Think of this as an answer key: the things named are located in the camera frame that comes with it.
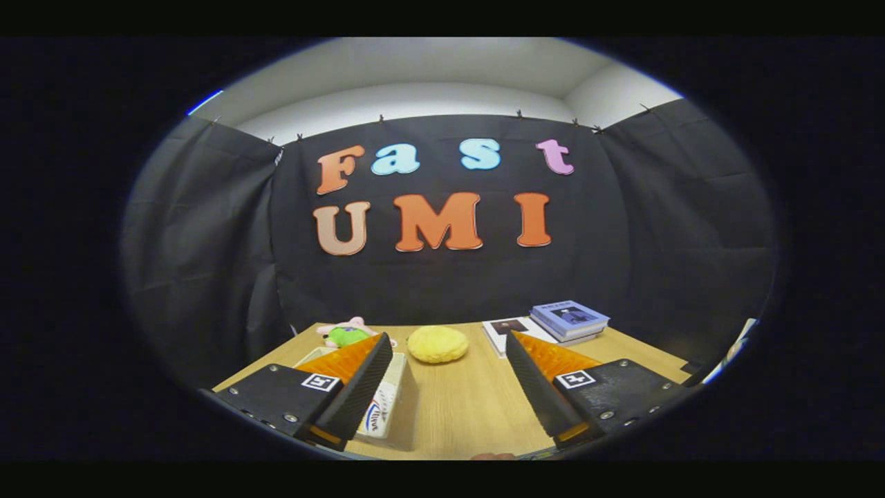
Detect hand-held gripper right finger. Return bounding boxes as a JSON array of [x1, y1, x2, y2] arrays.
[[505, 331, 692, 450]]

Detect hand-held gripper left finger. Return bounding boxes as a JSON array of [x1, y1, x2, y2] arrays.
[[214, 332, 395, 452]]

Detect white canvas shoe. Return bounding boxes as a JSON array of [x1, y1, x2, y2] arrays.
[[360, 380, 398, 435]]

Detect brown fabric storage box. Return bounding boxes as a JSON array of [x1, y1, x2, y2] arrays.
[[294, 344, 420, 452]]

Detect pink and green plush toy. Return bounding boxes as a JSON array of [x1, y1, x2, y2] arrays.
[[316, 317, 398, 350]]

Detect white book with dark picture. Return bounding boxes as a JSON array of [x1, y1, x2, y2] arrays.
[[481, 317, 557, 358]]

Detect blue hardcover book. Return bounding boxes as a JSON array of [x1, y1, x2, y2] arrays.
[[530, 299, 611, 340]]

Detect yellow plush toy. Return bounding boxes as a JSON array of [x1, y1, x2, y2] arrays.
[[407, 325, 470, 365]]

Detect black backdrop cloth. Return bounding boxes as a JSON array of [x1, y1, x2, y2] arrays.
[[121, 97, 779, 388]]

